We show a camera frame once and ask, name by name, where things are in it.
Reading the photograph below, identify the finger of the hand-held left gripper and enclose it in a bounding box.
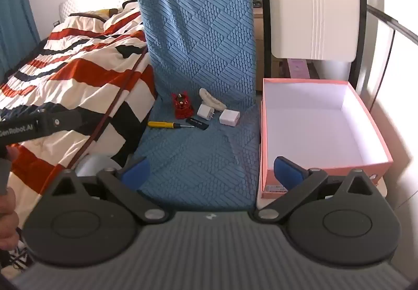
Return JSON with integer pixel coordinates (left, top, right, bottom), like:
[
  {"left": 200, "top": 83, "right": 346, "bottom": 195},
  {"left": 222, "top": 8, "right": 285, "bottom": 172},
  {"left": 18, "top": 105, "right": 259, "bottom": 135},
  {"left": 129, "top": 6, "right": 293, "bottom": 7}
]
[{"left": 35, "top": 110, "right": 83, "bottom": 135}]

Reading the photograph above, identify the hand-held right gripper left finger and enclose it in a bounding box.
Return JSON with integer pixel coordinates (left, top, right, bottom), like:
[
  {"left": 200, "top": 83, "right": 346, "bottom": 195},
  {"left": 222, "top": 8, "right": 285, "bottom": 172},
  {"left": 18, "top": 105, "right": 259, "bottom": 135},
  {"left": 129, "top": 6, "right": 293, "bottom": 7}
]
[{"left": 51, "top": 158, "right": 170, "bottom": 224}]

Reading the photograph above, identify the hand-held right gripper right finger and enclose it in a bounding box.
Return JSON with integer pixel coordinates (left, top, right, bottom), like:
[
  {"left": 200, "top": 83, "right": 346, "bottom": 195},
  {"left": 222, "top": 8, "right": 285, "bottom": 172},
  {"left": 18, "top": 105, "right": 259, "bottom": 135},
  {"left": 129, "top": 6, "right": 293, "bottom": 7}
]
[{"left": 253, "top": 156, "right": 374, "bottom": 224}]

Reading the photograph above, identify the pink cardboard box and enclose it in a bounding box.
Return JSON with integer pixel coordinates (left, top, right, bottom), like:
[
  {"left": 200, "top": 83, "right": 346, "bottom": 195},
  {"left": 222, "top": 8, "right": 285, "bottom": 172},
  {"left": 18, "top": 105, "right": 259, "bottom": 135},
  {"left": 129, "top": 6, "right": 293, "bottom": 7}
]
[{"left": 256, "top": 78, "right": 394, "bottom": 200}]

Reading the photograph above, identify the black lighter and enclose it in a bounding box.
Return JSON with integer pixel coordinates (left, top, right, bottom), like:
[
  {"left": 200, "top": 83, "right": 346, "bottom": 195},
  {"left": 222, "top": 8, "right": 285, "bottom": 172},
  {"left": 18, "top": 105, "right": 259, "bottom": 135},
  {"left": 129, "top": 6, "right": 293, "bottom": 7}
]
[{"left": 185, "top": 117, "right": 210, "bottom": 131}]

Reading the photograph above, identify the red toy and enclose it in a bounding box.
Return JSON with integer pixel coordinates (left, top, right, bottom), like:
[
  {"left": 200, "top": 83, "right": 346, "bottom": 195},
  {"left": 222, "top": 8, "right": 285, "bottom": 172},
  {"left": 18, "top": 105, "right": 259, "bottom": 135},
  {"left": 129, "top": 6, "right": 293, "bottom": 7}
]
[{"left": 171, "top": 90, "right": 195, "bottom": 120}]

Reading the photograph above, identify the white charger with prongs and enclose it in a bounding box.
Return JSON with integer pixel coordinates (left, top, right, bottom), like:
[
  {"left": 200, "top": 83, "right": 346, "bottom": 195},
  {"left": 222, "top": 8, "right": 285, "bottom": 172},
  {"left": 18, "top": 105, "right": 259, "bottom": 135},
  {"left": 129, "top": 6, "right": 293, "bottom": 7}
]
[{"left": 196, "top": 104, "right": 216, "bottom": 121}]

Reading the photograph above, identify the person's left hand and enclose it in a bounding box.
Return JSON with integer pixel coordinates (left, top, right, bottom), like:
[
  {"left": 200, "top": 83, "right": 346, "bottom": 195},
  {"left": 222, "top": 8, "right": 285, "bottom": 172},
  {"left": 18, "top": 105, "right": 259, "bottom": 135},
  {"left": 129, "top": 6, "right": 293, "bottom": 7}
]
[{"left": 0, "top": 144, "right": 23, "bottom": 250}]

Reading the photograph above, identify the striped red black white blanket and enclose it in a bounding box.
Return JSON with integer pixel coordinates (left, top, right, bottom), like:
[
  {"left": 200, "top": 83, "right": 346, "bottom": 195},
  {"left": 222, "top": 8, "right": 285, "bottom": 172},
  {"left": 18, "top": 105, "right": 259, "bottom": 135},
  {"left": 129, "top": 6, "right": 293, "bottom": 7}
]
[{"left": 0, "top": 7, "right": 158, "bottom": 277}]

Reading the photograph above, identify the small metal pin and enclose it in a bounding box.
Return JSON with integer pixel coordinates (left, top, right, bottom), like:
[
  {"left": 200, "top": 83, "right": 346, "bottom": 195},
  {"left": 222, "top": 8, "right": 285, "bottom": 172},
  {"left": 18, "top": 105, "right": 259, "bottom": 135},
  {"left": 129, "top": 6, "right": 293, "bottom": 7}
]
[{"left": 147, "top": 120, "right": 187, "bottom": 129}]

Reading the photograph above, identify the white fuzzy hair clip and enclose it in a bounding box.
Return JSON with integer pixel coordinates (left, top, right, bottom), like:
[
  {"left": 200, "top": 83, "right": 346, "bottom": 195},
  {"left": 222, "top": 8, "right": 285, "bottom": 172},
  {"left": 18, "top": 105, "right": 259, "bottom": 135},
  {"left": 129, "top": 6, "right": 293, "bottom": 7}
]
[{"left": 198, "top": 87, "right": 227, "bottom": 111}]

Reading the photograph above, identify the pink carton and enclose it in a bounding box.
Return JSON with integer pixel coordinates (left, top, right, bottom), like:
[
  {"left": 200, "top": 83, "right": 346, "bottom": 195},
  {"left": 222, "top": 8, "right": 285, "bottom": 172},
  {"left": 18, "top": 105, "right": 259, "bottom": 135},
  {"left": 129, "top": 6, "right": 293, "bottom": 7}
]
[{"left": 288, "top": 59, "right": 311, "bottom": 80}]

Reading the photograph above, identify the blue curtain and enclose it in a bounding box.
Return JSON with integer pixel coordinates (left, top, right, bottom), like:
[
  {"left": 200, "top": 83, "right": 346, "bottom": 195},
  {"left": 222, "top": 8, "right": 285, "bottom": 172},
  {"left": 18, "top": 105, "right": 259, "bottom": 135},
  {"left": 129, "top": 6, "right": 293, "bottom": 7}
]
[{"left": 0, "top": 0, "right": 42, "bottom": 72}]

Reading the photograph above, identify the white pillow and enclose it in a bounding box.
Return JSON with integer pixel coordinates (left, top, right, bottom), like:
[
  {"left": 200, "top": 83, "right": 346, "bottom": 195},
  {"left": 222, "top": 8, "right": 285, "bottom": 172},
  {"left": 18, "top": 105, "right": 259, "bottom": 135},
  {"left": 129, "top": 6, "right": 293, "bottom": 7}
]
[{"left": 58, "top": 0, "right": 138, "bottom": 18}]

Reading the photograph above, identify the blue quilted chair cover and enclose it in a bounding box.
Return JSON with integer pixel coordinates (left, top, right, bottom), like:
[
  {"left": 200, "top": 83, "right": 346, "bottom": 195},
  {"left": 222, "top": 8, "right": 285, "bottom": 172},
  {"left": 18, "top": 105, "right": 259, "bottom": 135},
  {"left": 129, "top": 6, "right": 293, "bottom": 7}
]
[{"left": 131, "top": 0, "right": 262, "bottom": 212}]

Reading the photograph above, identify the black curved metal bar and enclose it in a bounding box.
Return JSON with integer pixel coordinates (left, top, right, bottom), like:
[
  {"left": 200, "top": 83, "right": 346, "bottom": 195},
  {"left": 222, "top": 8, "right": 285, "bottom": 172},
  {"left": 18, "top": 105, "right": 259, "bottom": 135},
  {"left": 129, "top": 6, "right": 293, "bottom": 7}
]
[{"left": 366, "top": 4, "right": 418, "bottom": 108}]

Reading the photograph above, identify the brown strap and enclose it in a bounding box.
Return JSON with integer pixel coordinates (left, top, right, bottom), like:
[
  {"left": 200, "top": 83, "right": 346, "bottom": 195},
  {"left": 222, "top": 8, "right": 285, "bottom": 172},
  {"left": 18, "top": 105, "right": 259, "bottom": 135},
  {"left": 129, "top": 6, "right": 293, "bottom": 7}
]
[{"left": 66, "top": 46, "right": 149, "bottom": 169}]

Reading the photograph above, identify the white chair with black frame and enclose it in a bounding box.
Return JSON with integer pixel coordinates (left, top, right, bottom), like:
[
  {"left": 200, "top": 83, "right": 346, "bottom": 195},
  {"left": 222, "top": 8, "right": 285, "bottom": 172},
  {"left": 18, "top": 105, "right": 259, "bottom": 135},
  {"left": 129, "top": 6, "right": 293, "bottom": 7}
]
[{"left": 256, "top": 0, "right": 389, "bottom": 209}]

